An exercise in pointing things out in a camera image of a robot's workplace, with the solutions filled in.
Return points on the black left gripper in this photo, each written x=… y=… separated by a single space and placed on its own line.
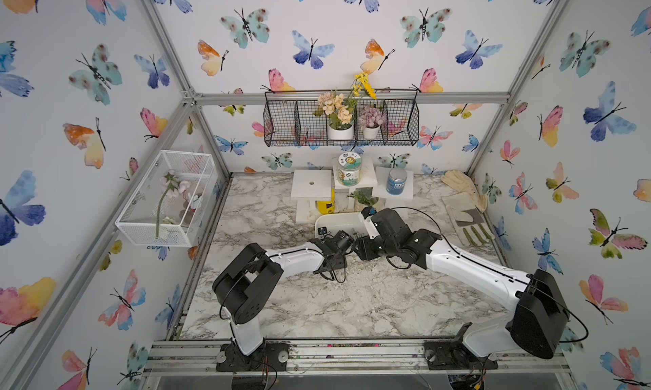
x=342 y=264

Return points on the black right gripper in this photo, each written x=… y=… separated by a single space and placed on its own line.
x=363 y=250

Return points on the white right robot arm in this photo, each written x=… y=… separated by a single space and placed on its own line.
x=537 y=314

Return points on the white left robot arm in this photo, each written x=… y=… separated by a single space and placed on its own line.
x=247 y=283

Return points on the white storage box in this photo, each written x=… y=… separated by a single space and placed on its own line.
x=352 y=223

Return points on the yellow bottle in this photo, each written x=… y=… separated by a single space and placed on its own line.
x=327 y=206

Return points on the small succulent pot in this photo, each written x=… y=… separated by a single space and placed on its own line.
x=363 y=197

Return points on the blue can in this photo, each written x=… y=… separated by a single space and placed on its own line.
x=396 y=181

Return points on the white display stand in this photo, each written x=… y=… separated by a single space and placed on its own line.
x=311 y=187

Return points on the green lidded jar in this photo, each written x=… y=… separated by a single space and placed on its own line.
x=348 y=169

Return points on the grey patterned work glove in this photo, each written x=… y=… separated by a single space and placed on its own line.
x=467 y=220

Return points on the beige work glove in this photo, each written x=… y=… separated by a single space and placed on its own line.
x=462 y=183

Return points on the purple flowers white pot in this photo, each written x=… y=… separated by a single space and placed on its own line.
x=371 y=119

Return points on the beige flowers white pot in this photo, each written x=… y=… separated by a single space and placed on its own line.
x=338 y=109

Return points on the yellow artificial flower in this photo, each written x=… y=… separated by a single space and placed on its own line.
x=361 y=86

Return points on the pink artificial rose stem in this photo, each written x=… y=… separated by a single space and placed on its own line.
x=174 y=187

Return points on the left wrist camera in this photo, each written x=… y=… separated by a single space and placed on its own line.
x=339 y=241

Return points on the black wire wall basket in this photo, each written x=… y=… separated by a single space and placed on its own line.
x=289 y=121

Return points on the white mesh wall basket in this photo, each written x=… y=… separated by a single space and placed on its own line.
x=138 y=219

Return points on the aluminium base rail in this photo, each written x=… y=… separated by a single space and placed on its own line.
x=330 y=356

